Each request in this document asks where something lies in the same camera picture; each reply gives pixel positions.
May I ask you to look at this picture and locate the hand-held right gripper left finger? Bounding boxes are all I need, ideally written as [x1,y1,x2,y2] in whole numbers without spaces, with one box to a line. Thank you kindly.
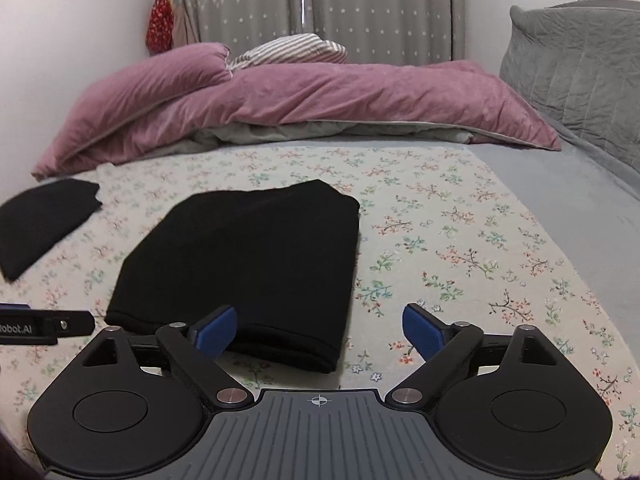
[70,305,253,408]

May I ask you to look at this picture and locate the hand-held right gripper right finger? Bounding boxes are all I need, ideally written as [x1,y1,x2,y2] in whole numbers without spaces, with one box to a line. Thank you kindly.
[387,302,576,406]

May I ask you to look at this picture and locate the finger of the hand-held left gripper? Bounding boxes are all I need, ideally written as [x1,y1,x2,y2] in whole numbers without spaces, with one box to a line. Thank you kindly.
[31,310,95,337]

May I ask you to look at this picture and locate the black pants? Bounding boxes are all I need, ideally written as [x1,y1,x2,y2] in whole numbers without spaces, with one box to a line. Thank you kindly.
[105,178,362,375]

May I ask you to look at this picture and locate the black folded cloth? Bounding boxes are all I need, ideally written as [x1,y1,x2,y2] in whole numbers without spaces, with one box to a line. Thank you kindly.
[0,178,103,282]

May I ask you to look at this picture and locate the floral bed sheet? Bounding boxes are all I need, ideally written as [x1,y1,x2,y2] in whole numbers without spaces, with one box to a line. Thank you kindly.
[0,142,640,480]

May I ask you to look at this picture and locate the grey bed sheet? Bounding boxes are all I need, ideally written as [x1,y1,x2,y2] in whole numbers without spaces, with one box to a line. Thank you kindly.
[465,115,640,311]

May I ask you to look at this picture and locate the pink duvet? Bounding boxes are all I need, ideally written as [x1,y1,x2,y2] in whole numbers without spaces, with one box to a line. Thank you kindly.
[31,42,562,182]

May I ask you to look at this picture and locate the striped pillow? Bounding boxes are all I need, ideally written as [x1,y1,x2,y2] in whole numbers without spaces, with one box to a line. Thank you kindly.
[226,33,348,70]

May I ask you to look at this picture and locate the beige hanging cloth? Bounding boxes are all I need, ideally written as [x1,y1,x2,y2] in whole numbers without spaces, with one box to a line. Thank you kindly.
[169,0,198,48]

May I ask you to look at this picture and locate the red patterned hanging bag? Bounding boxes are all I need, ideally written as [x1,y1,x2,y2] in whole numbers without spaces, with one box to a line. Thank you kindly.
[145,0,176,56]

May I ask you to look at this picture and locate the grey quilted headboard cushion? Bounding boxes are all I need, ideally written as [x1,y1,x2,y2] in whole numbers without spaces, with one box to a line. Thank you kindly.
[500,0,640,181]

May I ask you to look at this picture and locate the grey star-print curtain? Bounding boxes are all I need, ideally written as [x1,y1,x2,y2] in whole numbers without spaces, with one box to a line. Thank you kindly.
[167,0,466,66]

